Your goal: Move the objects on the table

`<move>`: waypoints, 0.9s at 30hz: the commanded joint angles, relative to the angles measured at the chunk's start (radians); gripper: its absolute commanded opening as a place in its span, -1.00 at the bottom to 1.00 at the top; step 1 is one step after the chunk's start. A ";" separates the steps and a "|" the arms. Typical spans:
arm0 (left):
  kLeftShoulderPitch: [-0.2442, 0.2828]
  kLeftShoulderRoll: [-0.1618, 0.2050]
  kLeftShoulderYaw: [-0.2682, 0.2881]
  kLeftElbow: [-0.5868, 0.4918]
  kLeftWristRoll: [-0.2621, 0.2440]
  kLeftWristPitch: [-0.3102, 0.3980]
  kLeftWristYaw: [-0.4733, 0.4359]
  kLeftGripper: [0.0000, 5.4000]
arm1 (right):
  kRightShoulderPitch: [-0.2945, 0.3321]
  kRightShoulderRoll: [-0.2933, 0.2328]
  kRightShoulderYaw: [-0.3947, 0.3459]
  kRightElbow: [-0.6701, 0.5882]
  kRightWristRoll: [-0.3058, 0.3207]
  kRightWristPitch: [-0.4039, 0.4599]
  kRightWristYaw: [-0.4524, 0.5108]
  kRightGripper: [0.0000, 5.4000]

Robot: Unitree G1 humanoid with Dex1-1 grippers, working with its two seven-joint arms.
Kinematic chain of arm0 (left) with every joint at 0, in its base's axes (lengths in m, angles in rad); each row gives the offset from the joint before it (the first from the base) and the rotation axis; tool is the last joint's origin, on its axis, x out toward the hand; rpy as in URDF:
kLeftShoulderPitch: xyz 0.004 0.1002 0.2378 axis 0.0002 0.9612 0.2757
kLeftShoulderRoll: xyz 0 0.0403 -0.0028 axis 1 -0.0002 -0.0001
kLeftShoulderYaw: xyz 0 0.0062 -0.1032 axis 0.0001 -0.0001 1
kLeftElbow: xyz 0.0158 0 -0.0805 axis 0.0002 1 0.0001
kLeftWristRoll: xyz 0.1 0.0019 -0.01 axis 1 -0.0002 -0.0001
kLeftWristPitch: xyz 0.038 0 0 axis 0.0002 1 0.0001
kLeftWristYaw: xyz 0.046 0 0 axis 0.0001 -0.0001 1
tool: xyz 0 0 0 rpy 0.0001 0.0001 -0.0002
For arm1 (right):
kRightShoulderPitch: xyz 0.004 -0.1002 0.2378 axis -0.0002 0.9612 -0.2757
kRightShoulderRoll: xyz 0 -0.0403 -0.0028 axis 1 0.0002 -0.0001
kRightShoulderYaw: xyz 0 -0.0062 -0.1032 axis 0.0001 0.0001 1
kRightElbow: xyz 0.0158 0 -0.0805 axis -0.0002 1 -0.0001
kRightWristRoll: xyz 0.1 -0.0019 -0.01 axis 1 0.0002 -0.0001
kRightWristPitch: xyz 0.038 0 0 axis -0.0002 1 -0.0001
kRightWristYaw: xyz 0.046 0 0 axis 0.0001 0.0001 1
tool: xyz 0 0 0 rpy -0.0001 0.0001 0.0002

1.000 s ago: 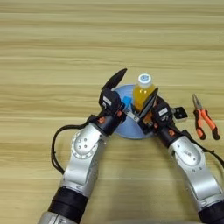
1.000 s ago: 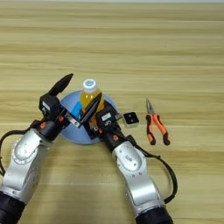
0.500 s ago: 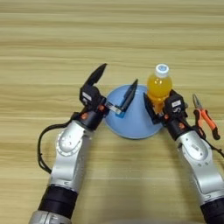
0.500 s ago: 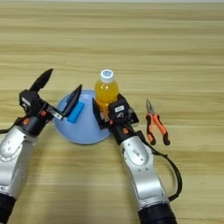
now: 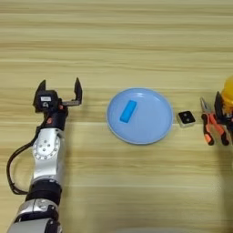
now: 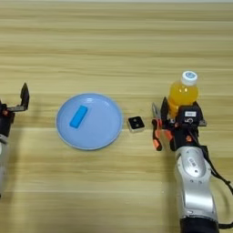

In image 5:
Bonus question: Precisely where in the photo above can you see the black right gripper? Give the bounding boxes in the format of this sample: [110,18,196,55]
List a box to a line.
[214,91,233,137]

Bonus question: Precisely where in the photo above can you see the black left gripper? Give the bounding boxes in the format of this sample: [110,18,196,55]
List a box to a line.
[35,77,84,130]

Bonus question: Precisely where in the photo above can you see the blue rectangular block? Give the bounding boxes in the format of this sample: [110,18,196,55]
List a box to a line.
[119,99,138,124]

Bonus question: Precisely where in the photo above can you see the light blue round plate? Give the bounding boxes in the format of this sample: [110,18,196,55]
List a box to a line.
[106,87,175,146]

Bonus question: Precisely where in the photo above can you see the small square black silver box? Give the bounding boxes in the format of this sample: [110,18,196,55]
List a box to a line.
[176,110,197,128]

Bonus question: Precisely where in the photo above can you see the orange black handled pliers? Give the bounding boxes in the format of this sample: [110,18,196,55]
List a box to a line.
[199,96,230,147]

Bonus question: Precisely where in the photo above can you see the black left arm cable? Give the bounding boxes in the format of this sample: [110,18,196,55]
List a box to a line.
[6,121,49,196]

